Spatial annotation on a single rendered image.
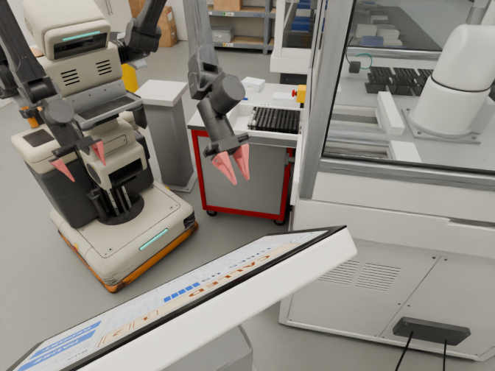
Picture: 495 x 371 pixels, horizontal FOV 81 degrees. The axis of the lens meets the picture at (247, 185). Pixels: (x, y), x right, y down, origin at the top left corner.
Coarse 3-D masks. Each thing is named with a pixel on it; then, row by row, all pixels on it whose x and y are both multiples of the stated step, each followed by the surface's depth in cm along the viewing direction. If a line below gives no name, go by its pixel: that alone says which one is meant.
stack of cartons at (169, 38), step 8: (128, 0) 458; (136, 0) 455; (144, 0) 470; (136, 8) 463; (168, 8) 470; (136, 16) 473; (168, 16) 472; (160, 24) 475; (168, 24) 475; (168, 32) 480; (176, 32) 506; (160, 40) 492; (168, 40) 489; (176, 40) 512
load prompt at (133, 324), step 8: (280, 248) 47; (288, 248) 45; (264, 256) 46; (272, 256) 44; (248, 264) 45; (256, 264) 42; (232, 272) 44; (240, 272) 42; (216, 280) 43; (224, 280) 41; (200, 288) 42; (208, 288) 40; (184, 296) 42; (192, 296) 39; (168, 304) 41; (176, 304) 39; (152, 312) 40; (160, 312) 38; (136, 320) 39; (144, 320) 37; (120, 328) 38; (128, 328) 36; (104, 336) 38; (112, 336) 36
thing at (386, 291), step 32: (384, 256) 97; (416, 256) 94; (448, 256) 90; (480, 256) 88; (320, 288) 117; (352, 288) 113; (384, 288) 109; (416, 288) 106; (448, 288) 102; (480, 288) 98; (288, 320) 142; (320, 320) 135; (352, 320) 130; (384, 320) 125; (416, 320) 118; (448, 320) 115; (480, 320) 111; (448, 352) 132; (480, 352) 127
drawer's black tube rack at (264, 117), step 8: (256, 112) 134; (264, 112) 134; (272, 112) 134; (280, 112) 134; (288, 112) 134; (296, 112) 134; (256, 120) 128; (264, 120) 128; (272, 120) 129; (280, 120) 128; (288, 120) 129; (296, 120) 128; (256, 128) 129; (264, 128) 129; (272, 128) 124; (280, 128) 123; (288, 128) 124; (296, 128) 123
